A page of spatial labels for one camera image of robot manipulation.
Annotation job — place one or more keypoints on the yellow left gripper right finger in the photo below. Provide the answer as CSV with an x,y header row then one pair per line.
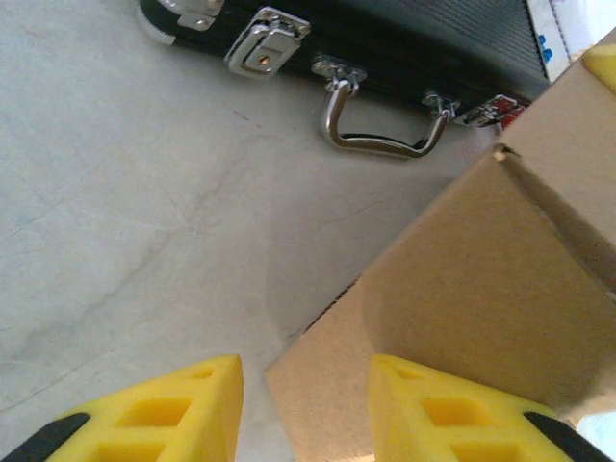
x,y
433,423

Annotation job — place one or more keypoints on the black case with metal latches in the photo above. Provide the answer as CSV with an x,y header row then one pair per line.
x,y
385,38

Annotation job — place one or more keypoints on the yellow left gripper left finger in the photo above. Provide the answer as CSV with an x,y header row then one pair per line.
x,y
168,423

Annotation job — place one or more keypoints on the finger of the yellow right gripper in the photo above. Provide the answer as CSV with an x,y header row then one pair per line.
x,y
604,62

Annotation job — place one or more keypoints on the red glitter microphone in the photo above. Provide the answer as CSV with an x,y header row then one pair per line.
x,y
510,113

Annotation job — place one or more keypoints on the brown cardboard paper box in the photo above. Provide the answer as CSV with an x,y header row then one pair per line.
x,y
481,264

